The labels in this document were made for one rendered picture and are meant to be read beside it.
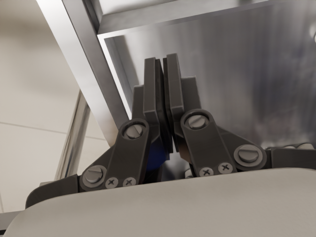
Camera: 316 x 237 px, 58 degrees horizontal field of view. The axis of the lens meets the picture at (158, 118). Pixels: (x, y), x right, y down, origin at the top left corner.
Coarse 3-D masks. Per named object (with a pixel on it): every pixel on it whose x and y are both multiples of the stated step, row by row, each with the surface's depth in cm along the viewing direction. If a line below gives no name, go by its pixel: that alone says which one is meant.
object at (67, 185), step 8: (72, 176) 11; (48, 184) 11; (56, 184) 11; (64, 184) 11; (72, 184) 10; (32, 192) 11; (40, 192) 10; (48, 192) 10; (56, 192) 10; (64, 192) 10; (72, 192) 10; (80, 192) 10; (32, 200) 10; (40, 200) 10
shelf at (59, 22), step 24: (48, 0) 25; (96, 0) 25; (120, 0) 25; (144, 0) 25; (168, 0) 25; (48, 24) 26; (72, 48) 28; (72, 72) 30; (96, 96) 32; (96, 120) 35
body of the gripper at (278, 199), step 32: (96, 192) 8; (128, 192) 8; (160, 192) 8; (192, 192) 8; (224, 192) 7; (256, 192) 7; (288, 192) 7; (32, 224) 8; (64, 224) 8; (96, 224) 7; (128, 224) 7; (160, 224) 7; (192, 224) 7; (224, 224) 7; (256, 224) 7; (288, 224) 6
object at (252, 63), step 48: (192, 0) 24; (240, 0) 23; (288, 0) 22; (144, 48) 28; (192, 48) 28; (240, 48) 28; (288, 48) 28; (240, 96) 33; (288, 96) 33; (288, 144) 39
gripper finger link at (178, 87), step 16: (176, 64) 13; (176, 80) 12; (192, 80) 13; (176, 96) 11; (192, 96) 12; (176, 112) 11; (176, 128) 11; (176, 144) 12; (240, 144) 10; (256, 144) 10; (240, 160) 9; (256, 160) 9
